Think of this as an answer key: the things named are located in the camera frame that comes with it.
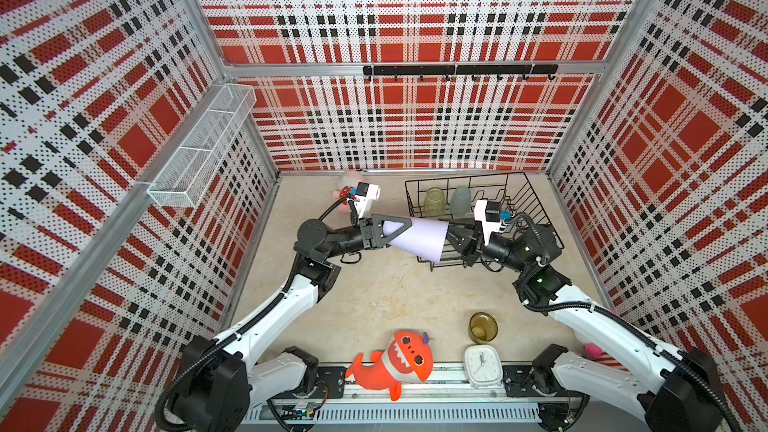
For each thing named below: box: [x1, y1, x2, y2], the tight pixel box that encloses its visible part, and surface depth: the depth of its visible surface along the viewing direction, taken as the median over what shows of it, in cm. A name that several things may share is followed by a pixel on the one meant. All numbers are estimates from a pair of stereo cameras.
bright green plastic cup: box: [423, 186, 446, 217], surface depth 103 cm
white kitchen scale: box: [464, 344, 503, 388], surface depth 76 cm
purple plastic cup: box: [383, 216, 449, 263], surface depth 59 cm
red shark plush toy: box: [345, 331, 434, 401], surface depth 72 cm
